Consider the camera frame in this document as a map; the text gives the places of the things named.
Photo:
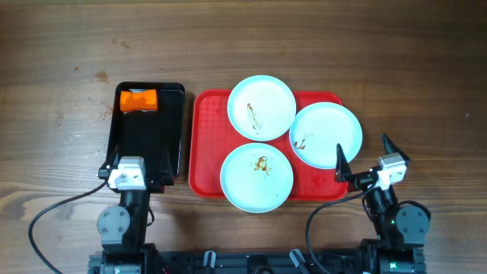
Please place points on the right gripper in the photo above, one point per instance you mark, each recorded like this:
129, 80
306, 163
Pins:
344, 173

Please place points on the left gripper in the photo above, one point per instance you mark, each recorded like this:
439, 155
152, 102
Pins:
153, 181

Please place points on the orange sponge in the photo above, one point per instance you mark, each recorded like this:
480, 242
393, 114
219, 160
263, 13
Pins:
147, 100

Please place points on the light blue plate bottom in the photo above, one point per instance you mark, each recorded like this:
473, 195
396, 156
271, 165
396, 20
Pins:
256, 177

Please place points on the light blue plate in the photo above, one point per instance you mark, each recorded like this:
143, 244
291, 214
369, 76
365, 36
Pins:
256, 177
261, 108
317, 130

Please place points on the light blue plate top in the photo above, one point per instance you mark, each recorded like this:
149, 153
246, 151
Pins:
261, 108

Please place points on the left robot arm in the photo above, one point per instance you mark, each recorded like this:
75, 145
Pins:
123, 227

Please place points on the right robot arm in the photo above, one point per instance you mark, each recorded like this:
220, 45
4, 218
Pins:
400, 227

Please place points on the black rectangular water tray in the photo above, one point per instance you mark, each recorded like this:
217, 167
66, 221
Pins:
145, 133

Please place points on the light blue plate right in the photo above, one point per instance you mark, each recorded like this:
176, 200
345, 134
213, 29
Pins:
317, 130

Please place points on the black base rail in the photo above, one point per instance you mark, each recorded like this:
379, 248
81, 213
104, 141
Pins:
334, 261

